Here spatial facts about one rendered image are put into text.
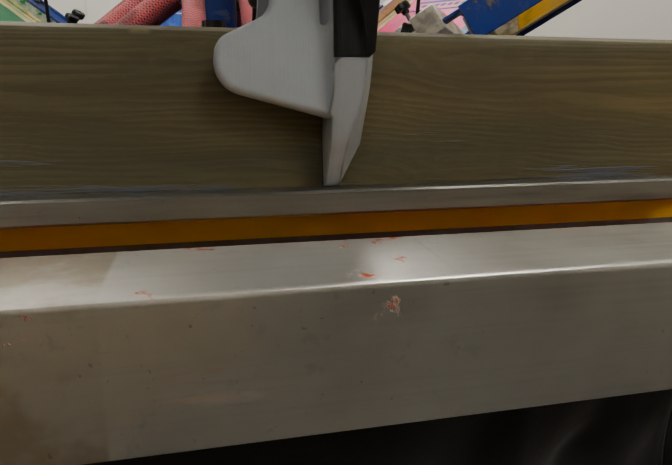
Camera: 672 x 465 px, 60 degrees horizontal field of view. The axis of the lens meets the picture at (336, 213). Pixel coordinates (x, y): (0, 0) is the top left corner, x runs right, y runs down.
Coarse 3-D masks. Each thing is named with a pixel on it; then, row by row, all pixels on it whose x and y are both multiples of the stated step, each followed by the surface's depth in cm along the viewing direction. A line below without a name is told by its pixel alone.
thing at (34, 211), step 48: (144, 192) 23; (192, 192) 23; (240, 192) 23; (288, 192) 23; (336, 192) 24; (384, 192) 24; (432, 192) 25; (480, 192) 25; (528, 192) 26; (576, 192) 26; (624, 192) 27
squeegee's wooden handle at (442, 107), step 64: (0, 64) 21; (64, 64) 22; (128, 64) 22; (192, 64) 23; (384, 64) 25; (448, 64) 25; (512, 64) 26; (576, 64) 27; (640, 64) 27; (0, 128) 22; (64, 128) 22; (128, 128) 23; (192, 128) 23; (256, 128) 24; (320, 128) 25; (384, 128) 25; (448, 128) 26; (512, 128) 27; (576, 128) 27; (640, 128) 28; (0, 192) 22; (64, 192) 23
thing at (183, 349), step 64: (64, 256) 15; (128, 256) 15; (192, 256) 15; (256, 256) 15; (320, 256) 15; (384, 256) 15; (448, 256) 15; (512, 256) 15; (576, 256) 15; (640, 256) 15; (0, 320) 12; (64, 320) 12; (128, 320) 12; (192, 320) 12; (256, 320) 13; (320, 320) 13; (384, 320) 14; (448, 320) 14; (512, 320) 14; (576, 320) 15; (640, 320) 15; (0, 384) 12; (64, 384) 12; (128, 384) 12; (192, 384) 13; (256, 384) 13; (320, 384) 14; (384, 384) 14; (448, 384) 14; (512, 384) 15; (576, 384) 15; (640, 384) 16; (0, 448) 12; (64, 448) 12; (128, 448) 13; (192, 448) 13
